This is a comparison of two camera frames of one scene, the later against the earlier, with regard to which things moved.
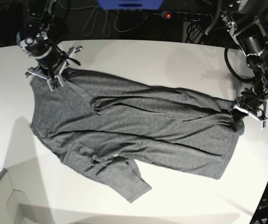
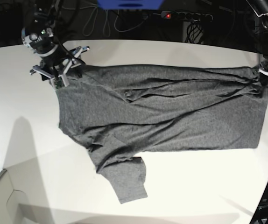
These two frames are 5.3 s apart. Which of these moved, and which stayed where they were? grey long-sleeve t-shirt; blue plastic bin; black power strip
Moved: grey long-sleeve t-shirt
Stayed: blue plastic bin; black power strip
